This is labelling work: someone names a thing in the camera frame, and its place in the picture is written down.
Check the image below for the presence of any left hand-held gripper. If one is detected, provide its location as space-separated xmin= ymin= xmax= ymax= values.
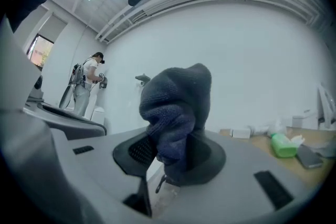
xmin=25 ymin=74 xmax=108 ymax=140

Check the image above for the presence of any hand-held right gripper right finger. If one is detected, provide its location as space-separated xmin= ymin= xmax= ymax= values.
xmin=157 ymin=130 xmax=316 ymax=224

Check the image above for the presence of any dark blue cloth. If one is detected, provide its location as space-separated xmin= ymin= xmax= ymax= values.
xmin=139 ymin=62 xmax=213 ymax=187

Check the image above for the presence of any window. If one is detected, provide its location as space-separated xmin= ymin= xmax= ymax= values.
xmin=26 ymin=33 xmax=55 ymax=70

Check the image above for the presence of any black phone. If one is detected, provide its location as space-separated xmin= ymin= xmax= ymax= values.
xmin=296 ymin=144 xmax=324 ymax=169

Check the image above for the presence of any grey wall-mounted holder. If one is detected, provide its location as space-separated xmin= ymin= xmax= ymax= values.
xmin=135 ymin=73 xmax=152 ymax=87

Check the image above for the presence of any white crumpled tissue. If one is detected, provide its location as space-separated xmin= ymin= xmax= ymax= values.
xmin=288 ymin=135 xmax=307 ymax=145

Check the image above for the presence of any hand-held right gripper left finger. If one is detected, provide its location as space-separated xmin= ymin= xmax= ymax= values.
xmin=51 ymin=127 xmax=152 ymax=224

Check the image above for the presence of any small white box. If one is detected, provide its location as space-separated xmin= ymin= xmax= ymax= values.
xmin=229 ymin=127 xmax=251 ymax=139

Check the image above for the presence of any grey cloth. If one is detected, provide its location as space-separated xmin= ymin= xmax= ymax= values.
xmin=309 ymin=143 xmax=331 ymax=158

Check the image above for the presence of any white open-lid toilet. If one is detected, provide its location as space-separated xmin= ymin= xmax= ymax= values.
xmin=91 ymin=105 xmax=106 ymax=126

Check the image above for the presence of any green plastic bottle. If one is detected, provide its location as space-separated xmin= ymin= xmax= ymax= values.
xmin=270 ymin=133 xmax=299 ymax=158

